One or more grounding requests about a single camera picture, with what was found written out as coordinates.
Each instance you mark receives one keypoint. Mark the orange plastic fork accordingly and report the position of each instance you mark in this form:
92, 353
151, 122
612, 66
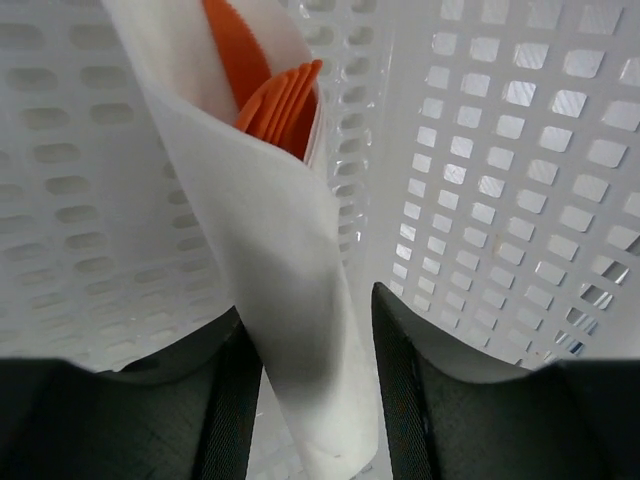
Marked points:
278, 109

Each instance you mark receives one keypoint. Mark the large white plastic basket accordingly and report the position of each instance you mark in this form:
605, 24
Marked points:
484, 155

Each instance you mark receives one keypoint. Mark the orange plastic knife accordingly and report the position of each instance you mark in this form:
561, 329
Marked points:
242, 57

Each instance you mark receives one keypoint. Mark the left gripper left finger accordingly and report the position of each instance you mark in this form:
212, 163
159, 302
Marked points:
184, 412

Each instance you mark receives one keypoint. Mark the white paper napkin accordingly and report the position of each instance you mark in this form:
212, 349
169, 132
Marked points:
272, 224

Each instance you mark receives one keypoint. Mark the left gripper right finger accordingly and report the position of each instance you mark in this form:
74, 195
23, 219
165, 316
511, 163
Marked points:
454, 412

